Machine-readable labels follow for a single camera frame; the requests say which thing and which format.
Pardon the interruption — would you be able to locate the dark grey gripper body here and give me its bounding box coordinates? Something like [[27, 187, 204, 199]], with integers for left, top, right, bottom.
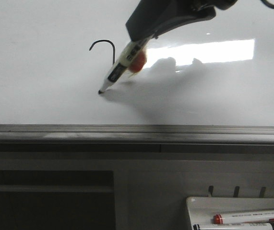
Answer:
[[155, 0, 216, 38]]

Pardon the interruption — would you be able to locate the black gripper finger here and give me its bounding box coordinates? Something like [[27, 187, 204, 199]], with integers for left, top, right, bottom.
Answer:
[[126, 0, 178, 41]]

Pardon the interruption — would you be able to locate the black whiteboard marker pen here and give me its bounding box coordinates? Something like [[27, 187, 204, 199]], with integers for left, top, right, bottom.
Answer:
[[98, 36, 152, 94]]

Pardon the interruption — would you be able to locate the white whiteboard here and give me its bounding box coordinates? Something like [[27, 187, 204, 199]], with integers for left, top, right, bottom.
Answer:
[[0, 0, 274, 126]]

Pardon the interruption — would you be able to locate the white marker tray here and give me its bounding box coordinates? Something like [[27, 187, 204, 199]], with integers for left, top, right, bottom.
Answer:
[[186, 197, 274, 230]]

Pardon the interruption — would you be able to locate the red capped marker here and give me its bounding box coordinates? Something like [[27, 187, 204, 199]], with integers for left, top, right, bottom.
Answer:
[[213, 209, 274, 224]]

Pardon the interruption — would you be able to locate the black capped marker in tray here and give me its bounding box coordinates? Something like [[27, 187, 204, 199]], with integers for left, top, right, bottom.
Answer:
[[192, 223, 273, 230]]

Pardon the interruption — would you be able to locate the grey whiteboard frame ledge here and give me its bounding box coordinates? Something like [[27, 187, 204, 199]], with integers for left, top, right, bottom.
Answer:
[[0, 124, 274, 144]]

